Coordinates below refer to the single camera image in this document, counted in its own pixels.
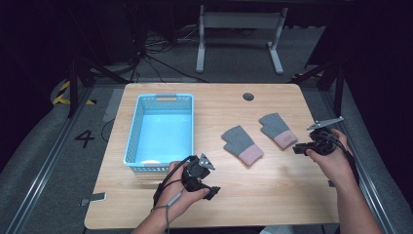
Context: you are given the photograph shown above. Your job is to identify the grey floor tape strip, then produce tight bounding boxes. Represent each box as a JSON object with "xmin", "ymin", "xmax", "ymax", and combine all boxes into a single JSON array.
[{"xmin": 102, "ymin": 88, "xmax": 127, "ymax": 124}]

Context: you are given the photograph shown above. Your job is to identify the grey left gripper cable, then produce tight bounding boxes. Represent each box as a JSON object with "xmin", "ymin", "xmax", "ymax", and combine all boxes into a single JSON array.
[{"xmin": 151, "ymin": 190, "xmax": 183, "ymax": 234}]

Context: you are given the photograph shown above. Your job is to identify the white metal desk frame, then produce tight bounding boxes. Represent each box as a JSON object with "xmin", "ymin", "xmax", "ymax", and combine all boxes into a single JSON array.
[{"xmin": 195, "ymin": 4, "xmax": 289, "ymax": 75}]

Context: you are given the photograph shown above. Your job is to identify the aluminium floor rail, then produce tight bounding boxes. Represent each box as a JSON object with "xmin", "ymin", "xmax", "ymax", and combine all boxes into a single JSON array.
[
  {"xmin": 319, "ymin": 91, "xmax": 398, "ymax": 234},
  {"xmin": 5, "ymin": 87, "xmax": 95, "ymax": 234}
]

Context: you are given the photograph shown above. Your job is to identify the thin black floor cable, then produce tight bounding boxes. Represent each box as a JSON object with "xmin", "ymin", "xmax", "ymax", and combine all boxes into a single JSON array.
[{"xmin": 99, "ymin": 118, "xmax": 117, "ymax": 144}]

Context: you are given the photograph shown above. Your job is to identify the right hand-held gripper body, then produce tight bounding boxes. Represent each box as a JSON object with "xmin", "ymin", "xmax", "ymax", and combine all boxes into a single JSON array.
[{"xmin": 306, "ymin": 116, "xmax": 345, "ymax": 156}]

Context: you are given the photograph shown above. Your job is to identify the person's left hand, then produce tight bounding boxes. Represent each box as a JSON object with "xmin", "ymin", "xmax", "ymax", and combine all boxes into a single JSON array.
[{"xmin": 155, "ymin": 161, "xmax": 210, "ymax": 224}]

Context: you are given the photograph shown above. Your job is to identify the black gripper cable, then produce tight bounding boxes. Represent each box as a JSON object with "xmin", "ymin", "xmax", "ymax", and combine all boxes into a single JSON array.
[
  {"xmin": 153, "ymin": 155, "xmax": 198, "ymax": 208},
  {"xmin": 329, "ymin": 133, "xmax": 360, "ymax": 187}
]

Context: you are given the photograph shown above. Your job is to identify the bundle of black floor cables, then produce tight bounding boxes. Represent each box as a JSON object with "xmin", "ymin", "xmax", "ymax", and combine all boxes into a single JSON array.
[{"xmin": 130, "ymin": 25, "xmax": 209, "ymax": 84}]

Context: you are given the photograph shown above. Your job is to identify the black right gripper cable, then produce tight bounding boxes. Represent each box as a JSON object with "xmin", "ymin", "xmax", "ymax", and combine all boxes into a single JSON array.
[{"xmin": 329, "ymin": 133, "xmax": 360, "ymax": 187}]

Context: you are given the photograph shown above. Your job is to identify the yellow black hazard tape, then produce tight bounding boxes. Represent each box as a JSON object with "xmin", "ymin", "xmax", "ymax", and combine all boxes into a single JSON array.
[{"xmin": 52, "ymin": 80, "xmax": 97, "ymax": 106}]

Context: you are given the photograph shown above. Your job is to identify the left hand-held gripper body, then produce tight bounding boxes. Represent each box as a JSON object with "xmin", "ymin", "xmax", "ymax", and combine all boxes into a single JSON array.
[{"xmin": 180, "ymin": 152, "xmax": 217, "ymax": 193}]

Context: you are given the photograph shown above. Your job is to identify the grey glove with pink cuff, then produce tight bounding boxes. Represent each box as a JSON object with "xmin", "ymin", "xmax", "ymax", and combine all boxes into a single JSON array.
[
  {"xmin": 258, "ymin": 112, "xmax": 299, "ymax": 150},
  {"xmin": 220, "ymin": 125, "xmax": 265, "ymax": 168}
]

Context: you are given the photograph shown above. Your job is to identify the black metal stand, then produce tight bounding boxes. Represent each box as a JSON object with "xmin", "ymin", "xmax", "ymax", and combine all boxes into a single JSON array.
[
  {"xmin": 66, "ymin": 57, "xmax": 131, "ymax": 119},
  {"xmin": 290, "ymin": 59, "xmax": 346, "ymax": 122}
]

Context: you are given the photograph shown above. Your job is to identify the person's right hand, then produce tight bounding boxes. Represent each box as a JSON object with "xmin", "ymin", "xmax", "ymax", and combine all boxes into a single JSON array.
[{"xmin": 306, "ymin": 129, "xmax": 357, "ymax": 188}]

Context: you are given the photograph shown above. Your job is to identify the light blue plastic basket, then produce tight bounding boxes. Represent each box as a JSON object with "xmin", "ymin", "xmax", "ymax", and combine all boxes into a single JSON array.
[{"xmin": 123, "ymin": 93, "xmax": 195, "ymax": 174}]

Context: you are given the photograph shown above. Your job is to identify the small grey tape piece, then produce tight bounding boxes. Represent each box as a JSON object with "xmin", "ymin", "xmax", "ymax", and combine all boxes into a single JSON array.
[{"xmin": 79, "ymin": 191, "xmax": 108, "ymax": 208}]

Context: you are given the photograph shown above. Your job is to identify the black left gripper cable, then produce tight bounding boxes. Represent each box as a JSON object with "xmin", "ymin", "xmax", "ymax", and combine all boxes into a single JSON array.
[{"xmin": 153, "ymin": 155, "xmax": 198, "ymax": 208}]

